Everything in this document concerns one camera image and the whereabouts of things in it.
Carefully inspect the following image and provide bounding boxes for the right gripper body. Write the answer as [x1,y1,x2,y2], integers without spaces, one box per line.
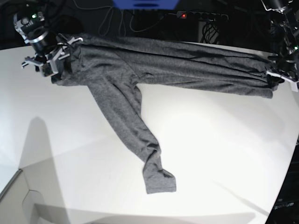
[21,36,83,77]

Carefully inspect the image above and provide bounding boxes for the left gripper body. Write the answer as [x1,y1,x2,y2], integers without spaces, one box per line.
[266,61,299,92]

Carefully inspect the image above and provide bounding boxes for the grey t-shirt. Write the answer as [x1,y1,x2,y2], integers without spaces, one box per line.
[51,34,274,194]

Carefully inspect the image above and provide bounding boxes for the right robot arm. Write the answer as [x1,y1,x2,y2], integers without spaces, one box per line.
[13,2,83,77]

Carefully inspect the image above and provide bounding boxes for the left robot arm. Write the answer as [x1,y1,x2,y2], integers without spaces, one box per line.
[261,0,299,92]

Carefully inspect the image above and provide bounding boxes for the blue box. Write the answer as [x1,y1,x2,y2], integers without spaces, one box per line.
[113,0,179,10]

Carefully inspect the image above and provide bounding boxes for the black power strip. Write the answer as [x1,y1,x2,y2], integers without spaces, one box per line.
[176,11,229,21]

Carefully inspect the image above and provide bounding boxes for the grey cable loops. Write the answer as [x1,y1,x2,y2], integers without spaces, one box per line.
[98,7,164,37]

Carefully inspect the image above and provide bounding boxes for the black cable bundle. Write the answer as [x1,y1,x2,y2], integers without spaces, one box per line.
[201,20,220,44]

